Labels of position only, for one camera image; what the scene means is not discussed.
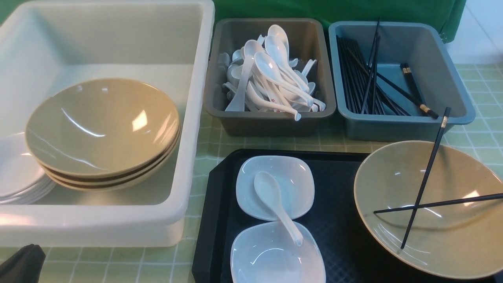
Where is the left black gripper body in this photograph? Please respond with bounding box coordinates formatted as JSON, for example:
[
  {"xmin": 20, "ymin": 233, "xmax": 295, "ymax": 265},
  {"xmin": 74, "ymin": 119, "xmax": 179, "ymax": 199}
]
[{"xmin": 0, "ymin": 244, "xmax": 46, "ymax": 283}]

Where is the white square dish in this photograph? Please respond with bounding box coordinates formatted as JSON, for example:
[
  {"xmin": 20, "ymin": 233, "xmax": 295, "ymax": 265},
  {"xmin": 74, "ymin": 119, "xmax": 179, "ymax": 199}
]
[
  {"xmin": 230, "ymin": 221, "xmax": 327, "ymax": 283},
  {"xmin": 235, "ymin": 155, "xmax": 315, "ymax": 221}
]

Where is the white soup spoon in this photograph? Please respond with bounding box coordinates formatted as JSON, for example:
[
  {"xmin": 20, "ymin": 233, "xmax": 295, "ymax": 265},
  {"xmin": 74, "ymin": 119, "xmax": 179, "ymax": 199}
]
[{"xmin": 254, "ymin": 171, "xmax": 304, "ymax": 246}]

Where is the tan noodle bowl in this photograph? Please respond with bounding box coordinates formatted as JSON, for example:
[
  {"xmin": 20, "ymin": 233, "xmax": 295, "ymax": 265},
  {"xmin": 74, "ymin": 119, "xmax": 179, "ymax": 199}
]
[{"xmin": 354, "ymin": 140, "xmax": 503, "ymax": 279}]

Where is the black chopstick across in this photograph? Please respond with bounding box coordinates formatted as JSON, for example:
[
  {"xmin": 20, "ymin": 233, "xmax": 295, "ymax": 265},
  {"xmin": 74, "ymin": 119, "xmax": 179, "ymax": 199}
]
[{"xmin": 373, "ymin": 193, "xmax": 503, "ymax": 214}]

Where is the top tan bowl in stack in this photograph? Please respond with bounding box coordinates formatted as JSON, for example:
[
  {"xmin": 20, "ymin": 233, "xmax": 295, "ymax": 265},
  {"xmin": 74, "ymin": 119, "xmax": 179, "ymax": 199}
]
[{"xmin": 25, "ymin": 78, "xmax": 181, "ymax": 178}]

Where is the stack of white plates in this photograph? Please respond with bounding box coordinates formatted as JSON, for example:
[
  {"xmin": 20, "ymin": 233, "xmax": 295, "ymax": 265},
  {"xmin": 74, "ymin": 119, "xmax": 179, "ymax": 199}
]
[{"xmin": 0, "ymin": 132, "xmax": 56, "ymax": 205}]

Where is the large white plastic tub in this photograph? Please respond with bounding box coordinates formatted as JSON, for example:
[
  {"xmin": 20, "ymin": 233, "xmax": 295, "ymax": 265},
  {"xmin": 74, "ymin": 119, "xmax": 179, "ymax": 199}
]
[{"xmin": 1, "ymin": 0, "xmax": 215, "ymax": 247}]

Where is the pile of white soup spoons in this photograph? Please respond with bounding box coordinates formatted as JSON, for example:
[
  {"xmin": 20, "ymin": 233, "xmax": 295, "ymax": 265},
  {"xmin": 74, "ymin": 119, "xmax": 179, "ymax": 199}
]
[{"xmin": 217, "ymin": 24, "xmax": 327, "ymax": 121}]

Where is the black plastic serving tray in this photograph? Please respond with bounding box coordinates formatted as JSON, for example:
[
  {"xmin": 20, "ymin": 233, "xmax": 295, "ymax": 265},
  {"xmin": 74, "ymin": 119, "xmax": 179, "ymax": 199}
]
[{"xmin": 192, "ymin": 149, "xmax": 503, "ymax": 283}]

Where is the grey plastic spoon bin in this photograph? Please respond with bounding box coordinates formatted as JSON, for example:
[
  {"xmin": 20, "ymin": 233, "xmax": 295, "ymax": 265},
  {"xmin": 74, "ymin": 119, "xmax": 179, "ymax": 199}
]
[{"xmin": 204, "ymin": 18, "xmax": 337, "ymax": 137}]

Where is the bundle of black chopsticks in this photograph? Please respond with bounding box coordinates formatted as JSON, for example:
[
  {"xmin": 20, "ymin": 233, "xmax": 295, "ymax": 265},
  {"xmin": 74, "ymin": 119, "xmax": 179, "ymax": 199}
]
[{"xmin": 336, "ymin": 19, "xmax": 439, "ymax": 119}]

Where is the blue plastic chopstick bin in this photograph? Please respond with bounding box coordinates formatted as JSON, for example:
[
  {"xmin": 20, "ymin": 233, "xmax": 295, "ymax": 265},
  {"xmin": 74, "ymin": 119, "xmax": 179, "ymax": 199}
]
[{"xmin": 328, "ymin": 21, "xmax": 475, "ymax": 142}]

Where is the green cloth backdrop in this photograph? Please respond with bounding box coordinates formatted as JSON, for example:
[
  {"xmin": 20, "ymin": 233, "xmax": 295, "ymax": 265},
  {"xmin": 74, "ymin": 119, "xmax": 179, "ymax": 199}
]
[{"xmin": 214, "ymin": 0, "xmax": 466, "ymax": 43}]

